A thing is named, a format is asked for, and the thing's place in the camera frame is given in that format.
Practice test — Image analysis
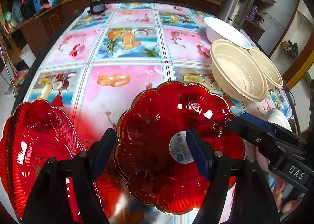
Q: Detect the small beige ribbed bowl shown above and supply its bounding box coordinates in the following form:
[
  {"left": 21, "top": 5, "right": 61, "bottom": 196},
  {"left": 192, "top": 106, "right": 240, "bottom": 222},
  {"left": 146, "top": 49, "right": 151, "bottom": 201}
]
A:
[{"left": 248, "top": 47, "right": 283, "bottom": 90}]

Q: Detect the large beige ribbed bowl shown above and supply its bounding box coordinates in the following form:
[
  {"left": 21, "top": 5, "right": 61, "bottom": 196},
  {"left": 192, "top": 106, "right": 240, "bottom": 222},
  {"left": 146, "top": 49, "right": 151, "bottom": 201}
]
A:
[{"left": 210, "top": 39, "right": 268, "bottom": 102}]

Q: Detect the red scalloped plate with sticker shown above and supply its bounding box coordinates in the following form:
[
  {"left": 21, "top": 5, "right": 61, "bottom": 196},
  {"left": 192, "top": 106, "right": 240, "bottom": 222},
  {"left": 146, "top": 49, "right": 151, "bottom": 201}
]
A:
[{"left": 114, "top": 81, "right": 245, "bottom": 215}]

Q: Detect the white deep bowl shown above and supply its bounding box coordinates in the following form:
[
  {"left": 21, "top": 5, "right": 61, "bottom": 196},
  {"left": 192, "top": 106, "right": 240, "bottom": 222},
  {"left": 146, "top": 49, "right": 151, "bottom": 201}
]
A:
[{"left": 203, "top": 17, "right": 252, "bottom": 50}]

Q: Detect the white plate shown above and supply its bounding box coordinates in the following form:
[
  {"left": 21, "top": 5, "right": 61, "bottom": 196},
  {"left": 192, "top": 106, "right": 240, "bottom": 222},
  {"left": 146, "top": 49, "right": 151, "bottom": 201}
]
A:
[{"left": 266, "top": 108, "right": 292, "bottom": 132}]

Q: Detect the right hand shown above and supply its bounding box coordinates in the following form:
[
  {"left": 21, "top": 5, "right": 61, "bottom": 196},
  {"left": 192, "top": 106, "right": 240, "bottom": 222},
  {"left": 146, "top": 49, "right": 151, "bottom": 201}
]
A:
[{"left": 255, "top": 147, "right": 304, "bottom": 214}]

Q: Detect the purple spray can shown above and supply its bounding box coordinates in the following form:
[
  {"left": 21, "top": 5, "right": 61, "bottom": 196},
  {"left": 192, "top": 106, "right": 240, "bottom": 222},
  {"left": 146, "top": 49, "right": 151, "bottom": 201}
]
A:
[{"left": 246, "top": 6, "right": 258, "bottom": 21}]

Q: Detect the white plastic bucket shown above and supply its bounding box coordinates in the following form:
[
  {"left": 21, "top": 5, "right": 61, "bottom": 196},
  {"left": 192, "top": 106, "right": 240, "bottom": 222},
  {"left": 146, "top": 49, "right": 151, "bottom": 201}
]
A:
[{"left": 20, "top": 44, "right": 36, "bottom": 68}]

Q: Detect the dark wooden side cabinet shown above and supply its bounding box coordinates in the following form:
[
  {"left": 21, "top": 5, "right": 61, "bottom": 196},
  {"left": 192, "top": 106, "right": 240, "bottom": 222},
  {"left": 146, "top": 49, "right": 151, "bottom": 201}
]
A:
[{"left": 0, "top": 0, "right": 65, "bottom": 68}]

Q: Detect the small black jar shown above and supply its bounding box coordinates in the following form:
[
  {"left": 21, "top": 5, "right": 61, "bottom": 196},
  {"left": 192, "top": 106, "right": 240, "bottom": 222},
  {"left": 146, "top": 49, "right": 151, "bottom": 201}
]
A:
[{"left": 88, "top": 0, "right": 106, "bottom": 15}]

